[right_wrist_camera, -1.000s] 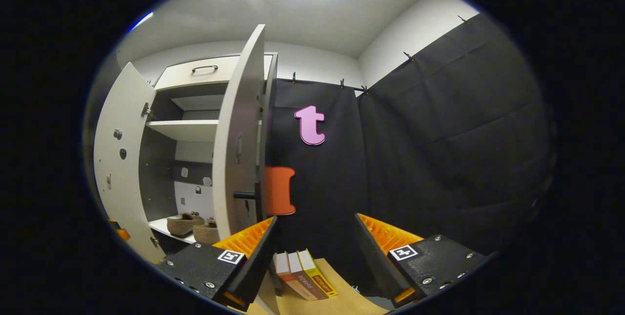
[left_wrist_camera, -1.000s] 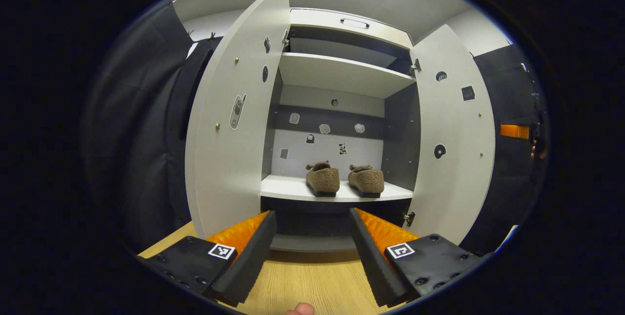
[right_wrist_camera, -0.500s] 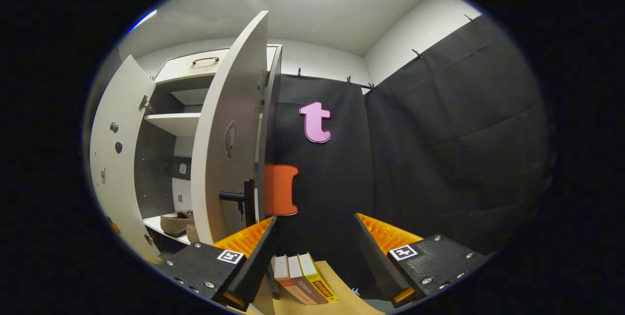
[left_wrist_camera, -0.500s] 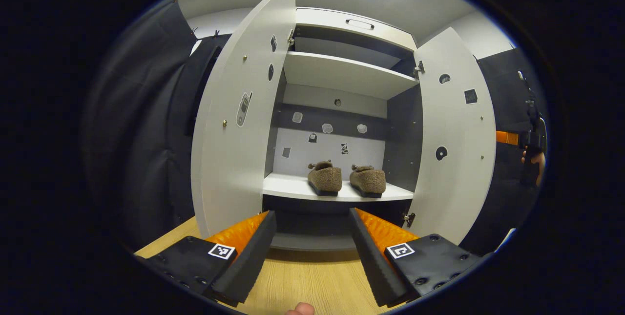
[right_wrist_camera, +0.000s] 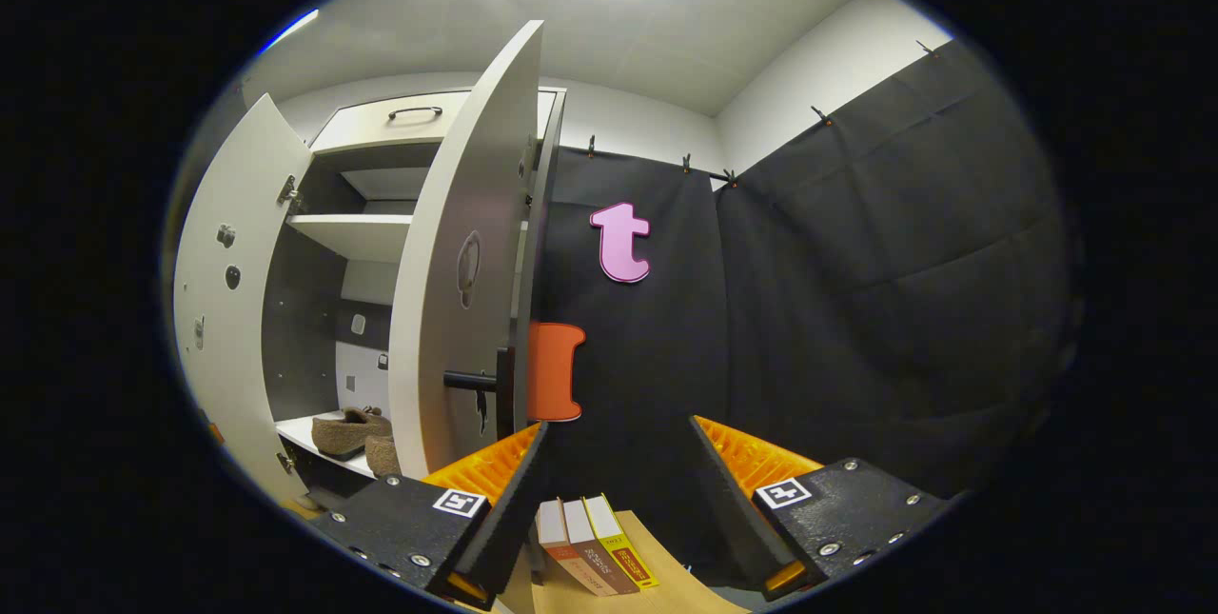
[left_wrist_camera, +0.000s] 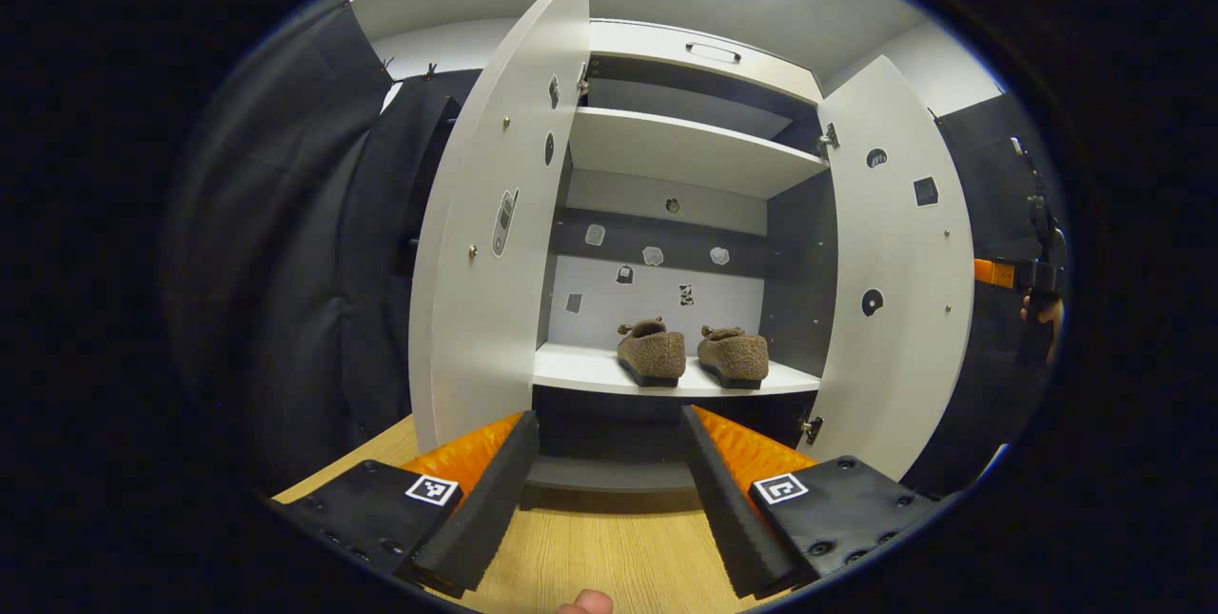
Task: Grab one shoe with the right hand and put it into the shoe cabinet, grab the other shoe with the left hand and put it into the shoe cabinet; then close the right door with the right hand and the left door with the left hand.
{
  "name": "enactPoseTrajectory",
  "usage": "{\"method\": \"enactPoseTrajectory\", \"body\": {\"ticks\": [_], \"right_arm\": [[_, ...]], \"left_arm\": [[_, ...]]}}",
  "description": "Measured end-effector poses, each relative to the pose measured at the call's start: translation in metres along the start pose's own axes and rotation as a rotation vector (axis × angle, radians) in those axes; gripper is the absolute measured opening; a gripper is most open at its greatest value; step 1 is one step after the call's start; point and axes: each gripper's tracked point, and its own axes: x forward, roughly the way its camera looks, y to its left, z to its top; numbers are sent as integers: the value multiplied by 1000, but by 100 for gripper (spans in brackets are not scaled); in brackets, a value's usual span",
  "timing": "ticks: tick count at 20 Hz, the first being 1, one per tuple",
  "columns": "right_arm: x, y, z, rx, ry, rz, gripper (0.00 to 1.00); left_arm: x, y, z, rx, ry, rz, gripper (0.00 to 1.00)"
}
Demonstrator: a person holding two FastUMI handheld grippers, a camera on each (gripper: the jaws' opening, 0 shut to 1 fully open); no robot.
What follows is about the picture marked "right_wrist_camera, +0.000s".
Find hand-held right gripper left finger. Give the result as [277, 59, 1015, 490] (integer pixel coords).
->
[307, 421, 552, 612]

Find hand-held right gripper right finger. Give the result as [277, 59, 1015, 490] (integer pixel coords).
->
[688, 414, 954, 605]

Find brown fuzzy shoe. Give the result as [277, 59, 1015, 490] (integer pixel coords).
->
[364, 435, 401, 480]
[311, 407, 393, 461]

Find white cabinet door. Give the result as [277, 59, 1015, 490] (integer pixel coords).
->
[388, 19, 548, 482]
[171, 92, 315, 510]

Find white shoe cabinet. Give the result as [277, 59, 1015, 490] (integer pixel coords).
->
[262, 89, 567, 501]

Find brown book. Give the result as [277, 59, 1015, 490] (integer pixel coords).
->
[561, 498, 640, 594]

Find yellow book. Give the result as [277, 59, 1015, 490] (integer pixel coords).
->
[582, 493, 659, 591]

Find black backdrop cloth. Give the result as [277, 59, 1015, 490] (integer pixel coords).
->
[528, 38, 1071, 586]

